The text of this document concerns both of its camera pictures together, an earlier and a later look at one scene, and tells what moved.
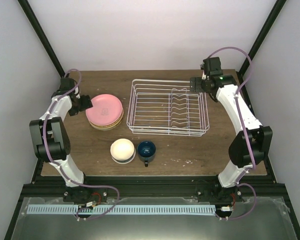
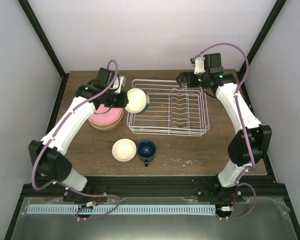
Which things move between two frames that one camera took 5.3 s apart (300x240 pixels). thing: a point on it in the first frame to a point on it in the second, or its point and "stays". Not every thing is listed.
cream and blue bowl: x=122 y=151 to x=138 y=101
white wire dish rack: x=167 y=108 stays
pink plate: x=107 y=109 stays
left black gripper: x=86 y=104 to x=123 y=102
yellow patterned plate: x=108 y=127 stays
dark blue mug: x=146 y=151 stays
